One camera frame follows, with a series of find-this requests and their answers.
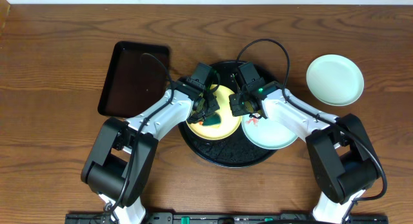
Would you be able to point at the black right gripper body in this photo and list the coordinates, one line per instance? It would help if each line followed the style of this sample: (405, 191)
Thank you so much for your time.
(237, 106)

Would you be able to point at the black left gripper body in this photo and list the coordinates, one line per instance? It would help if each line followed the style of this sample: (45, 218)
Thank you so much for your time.
(206, 107)

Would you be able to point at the green yellow scrub sponge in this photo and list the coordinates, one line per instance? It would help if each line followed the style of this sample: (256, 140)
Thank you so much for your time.
(213, 119)

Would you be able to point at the yellow plate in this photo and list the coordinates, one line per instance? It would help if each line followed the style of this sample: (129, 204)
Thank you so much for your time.
(228, 125)

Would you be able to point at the light green plate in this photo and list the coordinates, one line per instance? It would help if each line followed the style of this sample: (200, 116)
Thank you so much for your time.
(335, 80)
(267, 134)

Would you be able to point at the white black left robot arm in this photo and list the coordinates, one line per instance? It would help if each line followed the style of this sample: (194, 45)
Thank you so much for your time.
(119, 164)

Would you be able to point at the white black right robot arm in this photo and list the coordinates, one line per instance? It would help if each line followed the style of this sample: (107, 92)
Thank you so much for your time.
(343, 159)

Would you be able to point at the round black tray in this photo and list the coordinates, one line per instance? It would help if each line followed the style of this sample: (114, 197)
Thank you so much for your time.
(236, 150)

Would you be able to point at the black rectangular tray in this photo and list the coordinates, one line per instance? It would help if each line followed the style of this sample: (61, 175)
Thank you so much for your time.
(136, 79)

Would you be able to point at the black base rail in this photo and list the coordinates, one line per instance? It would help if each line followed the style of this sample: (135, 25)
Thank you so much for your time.
(169, 218)

